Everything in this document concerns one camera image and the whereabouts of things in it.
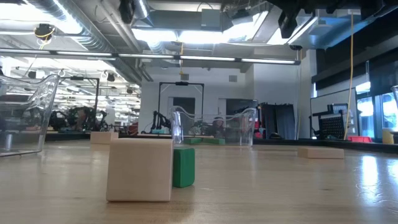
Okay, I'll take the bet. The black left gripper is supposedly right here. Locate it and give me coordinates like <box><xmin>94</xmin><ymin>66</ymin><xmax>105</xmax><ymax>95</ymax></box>
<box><xmin>119</xmin><ymin>0</ymin><xmax>136</xmax><ymax>24</ymax></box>

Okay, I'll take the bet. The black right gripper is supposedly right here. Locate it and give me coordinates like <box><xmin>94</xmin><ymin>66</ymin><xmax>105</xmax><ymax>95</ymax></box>
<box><xmin>267</xmin><ymin>0</ymin><xmax>315</xmax><ymax>39</ymax></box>

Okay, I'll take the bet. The natural wooden rectangular block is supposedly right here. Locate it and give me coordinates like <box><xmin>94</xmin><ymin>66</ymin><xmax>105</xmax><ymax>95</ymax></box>
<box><xmin>297</xmin><ymin>146</ymin><xmax>345</xmax><ymax>160</ymax></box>
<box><xmin>90</xmin><ymin>131</ymin><xmax>119</xmax><ymax>145</ymax></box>

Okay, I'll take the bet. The small natural wooden cube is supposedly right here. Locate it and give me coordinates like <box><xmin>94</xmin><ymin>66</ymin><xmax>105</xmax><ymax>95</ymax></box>
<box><xmin>106</xmin><ymin>138</ymin><xmax>174</xmax><ymax>203</ymax></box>

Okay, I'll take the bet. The grey ceiling junction box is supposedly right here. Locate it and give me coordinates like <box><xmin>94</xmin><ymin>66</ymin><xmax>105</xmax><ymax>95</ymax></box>
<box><xmin>201</xmin><ymin>8</ymin><xmax>223</xmax><ymax>29</ymax></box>

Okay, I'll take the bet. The long ceiling light bar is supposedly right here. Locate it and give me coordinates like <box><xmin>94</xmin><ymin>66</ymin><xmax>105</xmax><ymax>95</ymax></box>
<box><xmin>0</xmin><ymin>48</ymin><xmax>302</xmax><ymax>66</ymax></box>

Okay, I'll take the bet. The dark curtain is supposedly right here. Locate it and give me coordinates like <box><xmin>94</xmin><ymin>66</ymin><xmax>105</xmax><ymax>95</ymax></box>
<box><xmin>259</xmin><ymin>102</ymin><xmax>296</xmax><ymax>140</ymax></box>

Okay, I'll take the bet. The person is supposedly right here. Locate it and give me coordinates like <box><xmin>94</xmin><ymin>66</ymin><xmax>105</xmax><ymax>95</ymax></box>
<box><xmin>210</xmin><ymin>116</ymin><xmax>226</xmax><ymax>137</ymax></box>
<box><xmin>76</xmin><ymin>107</ymin><xmax>94</xmax><ymax>131</ymax></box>

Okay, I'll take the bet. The black perforated cart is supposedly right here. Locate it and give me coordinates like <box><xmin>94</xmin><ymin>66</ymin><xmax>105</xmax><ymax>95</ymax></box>
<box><xmin>309</xmin><ymin>103</ymin><xmax>349</xmax><ymax>140</ymax></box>

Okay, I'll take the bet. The red plastic bin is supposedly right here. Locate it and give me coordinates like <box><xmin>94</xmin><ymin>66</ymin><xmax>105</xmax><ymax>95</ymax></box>
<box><xmin>347</xmin><ymin>135</ymin><xmax>373</xmax><ymax>144</ymax></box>

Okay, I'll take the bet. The yellow cylinder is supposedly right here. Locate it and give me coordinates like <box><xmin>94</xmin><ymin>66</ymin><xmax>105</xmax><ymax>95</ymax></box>
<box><xmin>382</xmin><ymin>129</ymin><xmax>395</xmax><ymax>145</ymax></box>

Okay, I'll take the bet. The yellow black cord reel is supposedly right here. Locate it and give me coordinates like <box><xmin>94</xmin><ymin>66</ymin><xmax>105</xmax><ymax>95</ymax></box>
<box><xmin>33</xmin><ymin>23</ymin><xmax>57</xmax><ymax>41</ymax></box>

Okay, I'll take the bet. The black metal gantry frame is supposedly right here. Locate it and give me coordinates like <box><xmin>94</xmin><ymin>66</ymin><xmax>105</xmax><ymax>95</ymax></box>
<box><xmin>157</xmin><ymin>81</ymin><xmax>205</xmax><ymax>118</ymax></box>

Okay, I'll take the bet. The yellow extension cord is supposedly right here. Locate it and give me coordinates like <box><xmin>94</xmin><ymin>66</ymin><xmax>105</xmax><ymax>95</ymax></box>
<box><xmin>343</xmin><ymin>14</ymin><xmax>356</xmax><ymax>141</ymax></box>

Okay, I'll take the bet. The black aluminium table frame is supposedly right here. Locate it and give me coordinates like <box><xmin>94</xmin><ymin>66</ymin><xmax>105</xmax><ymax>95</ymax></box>
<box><xmin>45</xmin><ymin>133</ymin><xmax>398</xmax><ymax>154</ymax></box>

